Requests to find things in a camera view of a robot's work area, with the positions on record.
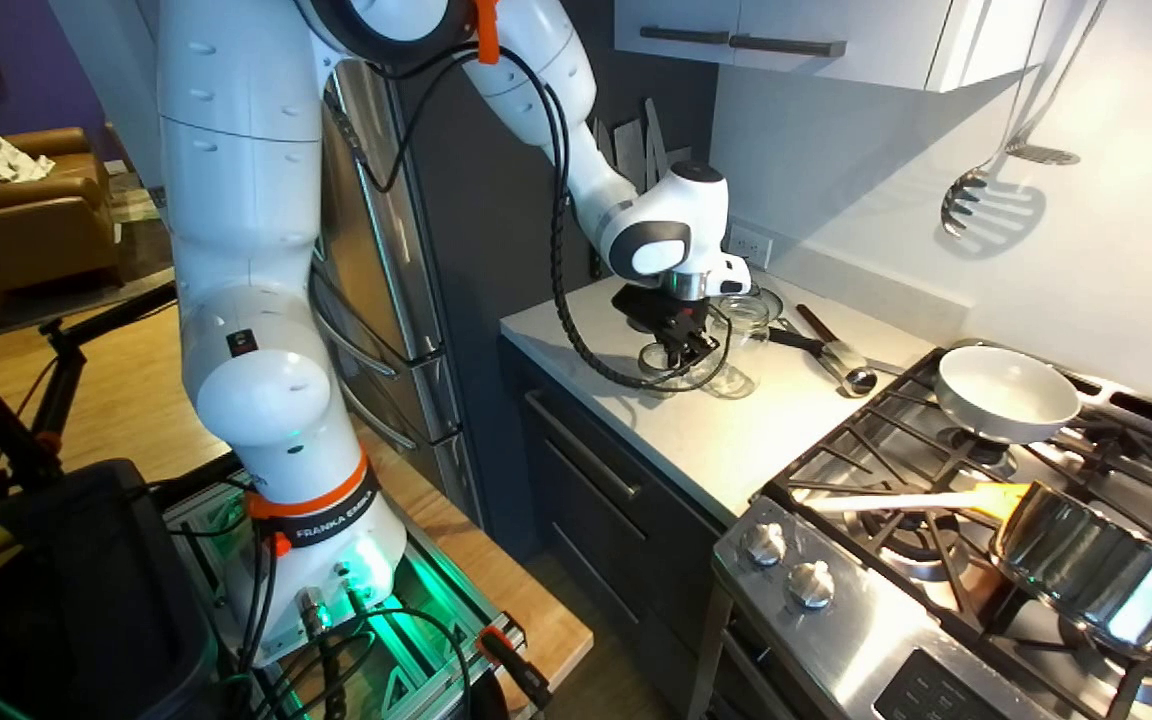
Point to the black tripod stand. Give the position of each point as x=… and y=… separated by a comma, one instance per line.
x=2, y=413

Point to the wooden robot platform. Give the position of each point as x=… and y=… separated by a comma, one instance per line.
x=510, y=584

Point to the silver stove knob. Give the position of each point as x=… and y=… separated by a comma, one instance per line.
x=812, y=584
x=765, y=541

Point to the tall clear glass jar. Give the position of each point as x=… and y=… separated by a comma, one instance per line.
x=740, y=335

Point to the black fabric bin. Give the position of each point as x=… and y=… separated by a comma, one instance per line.
x=98, y=602

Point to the wooden spoon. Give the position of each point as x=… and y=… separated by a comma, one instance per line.
x=896, y=501

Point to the black and red clamp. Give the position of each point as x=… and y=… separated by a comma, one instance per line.
x=516, y=660

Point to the white wall outlet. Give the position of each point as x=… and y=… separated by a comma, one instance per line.
x=755, y=250

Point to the brown leather couch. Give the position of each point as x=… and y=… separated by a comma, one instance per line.
x=31, y=242

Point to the hanging slotted metal spatula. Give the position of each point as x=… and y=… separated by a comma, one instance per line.
x=989, y=214

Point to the stainless steel gas range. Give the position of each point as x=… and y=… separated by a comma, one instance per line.
x=842, y=654

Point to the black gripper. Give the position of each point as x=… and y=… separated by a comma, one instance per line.
x=660, y=305

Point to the dark grey drawer front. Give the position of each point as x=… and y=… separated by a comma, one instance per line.
x=660, y=654
x=660, y=506
x=660, y=576

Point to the dark tall cabinet panel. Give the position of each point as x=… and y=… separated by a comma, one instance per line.
x=496, y=214

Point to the black cast iron grate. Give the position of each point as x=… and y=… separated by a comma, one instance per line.
x=1141, y=463
x=871, y=440

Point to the shiny steel saucepan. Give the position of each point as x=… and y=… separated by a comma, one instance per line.
x=1098, y=564

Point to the glass pot lid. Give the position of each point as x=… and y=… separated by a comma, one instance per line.
x=776, y=315

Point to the stainless steel refrigerator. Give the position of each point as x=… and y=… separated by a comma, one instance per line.
x=399, y=335

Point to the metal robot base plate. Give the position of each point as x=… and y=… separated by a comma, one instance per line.
x=399, y=625

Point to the black range display panel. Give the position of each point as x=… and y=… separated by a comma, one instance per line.
x=928, y=695

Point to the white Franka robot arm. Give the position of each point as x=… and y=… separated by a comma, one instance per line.
x=270, y=264

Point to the white frying pan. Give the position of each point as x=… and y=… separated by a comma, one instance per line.
x=1003, y=389

